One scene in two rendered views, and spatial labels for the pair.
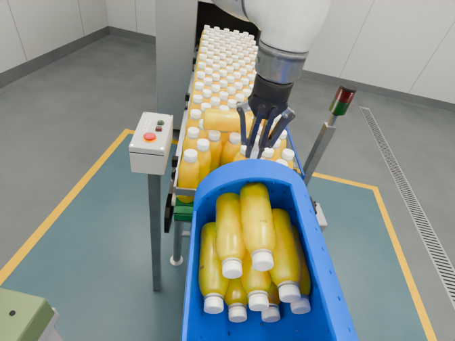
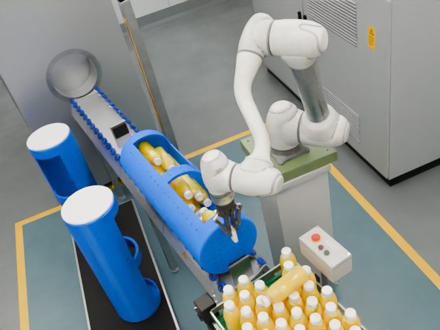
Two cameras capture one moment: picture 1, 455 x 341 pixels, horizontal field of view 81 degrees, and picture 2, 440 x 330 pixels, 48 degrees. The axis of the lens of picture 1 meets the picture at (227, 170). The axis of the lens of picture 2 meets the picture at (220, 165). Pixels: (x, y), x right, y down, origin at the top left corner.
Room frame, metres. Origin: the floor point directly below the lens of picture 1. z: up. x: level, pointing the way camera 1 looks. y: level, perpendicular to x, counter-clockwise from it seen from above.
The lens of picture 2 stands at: (1.83, -0.33, 2.65)
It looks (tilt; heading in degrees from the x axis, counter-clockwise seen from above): 39 degrees down; 167
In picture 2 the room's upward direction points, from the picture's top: 15 degrees counter-clockwise
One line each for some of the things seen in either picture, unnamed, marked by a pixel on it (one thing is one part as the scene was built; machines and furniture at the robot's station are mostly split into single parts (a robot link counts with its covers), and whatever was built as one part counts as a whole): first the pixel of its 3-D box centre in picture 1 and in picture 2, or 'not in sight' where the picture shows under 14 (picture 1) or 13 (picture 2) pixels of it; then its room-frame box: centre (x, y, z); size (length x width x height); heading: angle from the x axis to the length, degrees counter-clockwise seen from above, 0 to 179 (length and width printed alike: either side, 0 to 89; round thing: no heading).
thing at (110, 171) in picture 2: not in sight; (109, 169); (-1.47, -0.47, 0.31); 0.06 x 0.06 x 0.63; 9
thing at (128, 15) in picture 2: not in sight; (164, 120); (-1.00, 0.02, 0.85); 0.06 x 0.06 x 1.70; 9
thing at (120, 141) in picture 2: not in sight; (122, 134); (-0.79, -0.28, 1.00); 0.10 x 0.04 x 0.15; 99
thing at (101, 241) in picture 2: not in sight; (116, 258); (-0.24, -0.59, 0.59); 0.28 x 0.28 x 0.88
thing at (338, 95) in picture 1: (344, 94); not in sight; (0.96, -0.36, 1.23); 0.06 x 0.06 x 0.04
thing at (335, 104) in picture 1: (339, 105); not in sight; (0.96, -0.36, 1.18); 0.06 x 0.06 x 0.05
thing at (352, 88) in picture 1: (338, 106); not in sight; (0.96, -0.36, 1.18); 0.06 x 0.06 x 0.16
